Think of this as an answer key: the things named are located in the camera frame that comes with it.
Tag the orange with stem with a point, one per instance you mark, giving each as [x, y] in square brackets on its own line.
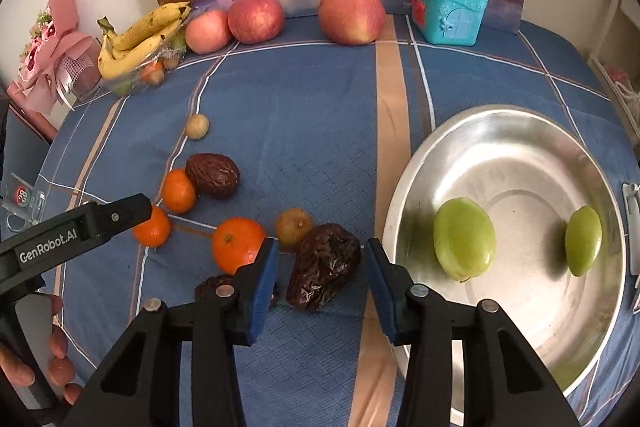
[236, 244]

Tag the smooth brown date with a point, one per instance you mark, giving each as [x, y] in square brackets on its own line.
[212, 175]

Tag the slim green jujube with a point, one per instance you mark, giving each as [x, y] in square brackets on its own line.
[582, 240]

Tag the stainless steel plate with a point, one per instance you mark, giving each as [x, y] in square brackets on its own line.
[525, 187]

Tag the clear badge holder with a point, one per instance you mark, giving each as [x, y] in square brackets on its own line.
[22, 199]

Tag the pink flower bouquet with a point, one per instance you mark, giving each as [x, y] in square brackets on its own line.
[55, 52]

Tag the small pink apple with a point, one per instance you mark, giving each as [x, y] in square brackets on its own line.
[207, 33]

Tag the dark furniture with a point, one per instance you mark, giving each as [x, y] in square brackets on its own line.
[20, 142]

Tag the person's left hand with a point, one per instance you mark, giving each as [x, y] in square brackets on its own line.
[59, 342]

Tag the tan longan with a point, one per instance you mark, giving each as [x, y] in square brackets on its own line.
[196, 126]

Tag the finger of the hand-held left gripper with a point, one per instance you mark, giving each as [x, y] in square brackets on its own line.
[120, 214]

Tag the large green jujube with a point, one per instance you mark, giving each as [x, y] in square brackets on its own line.
[464, 239]

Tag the bunch of yellow bananas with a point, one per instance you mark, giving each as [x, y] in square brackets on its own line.
[145, 27]

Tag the large red apple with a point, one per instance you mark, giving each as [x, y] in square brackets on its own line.
[352, 14]

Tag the medium red apple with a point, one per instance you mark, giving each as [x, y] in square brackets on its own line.
[256, 19]

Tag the white phone stand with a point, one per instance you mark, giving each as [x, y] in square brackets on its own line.
[631, 202]

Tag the teal house-shaped box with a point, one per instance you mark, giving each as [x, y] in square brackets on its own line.
[445, 14]

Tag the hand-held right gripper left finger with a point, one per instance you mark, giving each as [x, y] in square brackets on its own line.
[262, 292]

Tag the small orange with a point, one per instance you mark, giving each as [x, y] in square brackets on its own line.
[178, 192]
[154, 229]

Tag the dark wrinkled date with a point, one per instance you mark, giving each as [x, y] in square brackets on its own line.
[322, 268]

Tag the brownish longan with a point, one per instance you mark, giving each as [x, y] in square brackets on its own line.
[294, 228]

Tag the clear plastic fruit container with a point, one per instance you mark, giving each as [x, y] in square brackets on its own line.
[150, 77]

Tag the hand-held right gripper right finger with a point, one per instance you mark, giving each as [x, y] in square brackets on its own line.
[380, 292]

